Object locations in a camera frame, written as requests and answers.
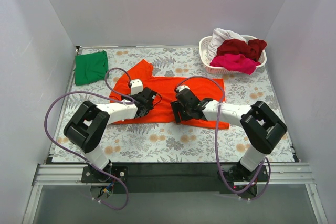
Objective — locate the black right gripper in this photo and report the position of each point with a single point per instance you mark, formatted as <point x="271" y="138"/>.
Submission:
<point x="179" y="111"/>

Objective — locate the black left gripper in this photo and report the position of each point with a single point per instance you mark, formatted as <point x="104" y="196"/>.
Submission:
<point x="150" y="98"/>

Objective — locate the orange t-shirt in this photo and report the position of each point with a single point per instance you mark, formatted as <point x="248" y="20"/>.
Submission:
<point x="163" y="113"/>

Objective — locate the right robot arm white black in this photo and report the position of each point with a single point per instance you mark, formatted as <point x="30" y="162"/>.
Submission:
<point x="261" y="124"/>

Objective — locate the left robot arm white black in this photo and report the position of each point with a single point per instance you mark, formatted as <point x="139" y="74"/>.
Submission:
<point x="86" y="127"/>

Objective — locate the folded green t-shirt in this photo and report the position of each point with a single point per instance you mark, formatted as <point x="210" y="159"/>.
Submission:
<point x="90" y="68"/>

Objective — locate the magenta pink t-shirt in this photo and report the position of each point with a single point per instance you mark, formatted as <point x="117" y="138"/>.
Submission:
<point x="235" y="63"/>

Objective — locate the white t-shirt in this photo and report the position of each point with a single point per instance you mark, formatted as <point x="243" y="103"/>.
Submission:
<point x="218" y="37"/>

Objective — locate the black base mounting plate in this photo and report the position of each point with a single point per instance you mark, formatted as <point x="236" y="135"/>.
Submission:
<point x="177" y="177"/>

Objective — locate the dark red t-shirt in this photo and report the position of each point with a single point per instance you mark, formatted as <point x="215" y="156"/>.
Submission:
<point x="251" y="49"/>

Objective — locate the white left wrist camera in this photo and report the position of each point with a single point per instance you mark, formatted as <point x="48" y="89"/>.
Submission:
<point x="136" y="86"/>

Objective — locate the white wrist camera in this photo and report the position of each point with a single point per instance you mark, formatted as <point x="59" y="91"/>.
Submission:
<point x="136" y="86"/>
<point x="180" y="88"/>

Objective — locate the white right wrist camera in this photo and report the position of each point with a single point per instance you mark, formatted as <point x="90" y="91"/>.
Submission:
<point x="180" y="88"/>

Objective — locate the aluminium frame rail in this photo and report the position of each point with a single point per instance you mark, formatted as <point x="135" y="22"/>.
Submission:
<point x="71" y="174"/>

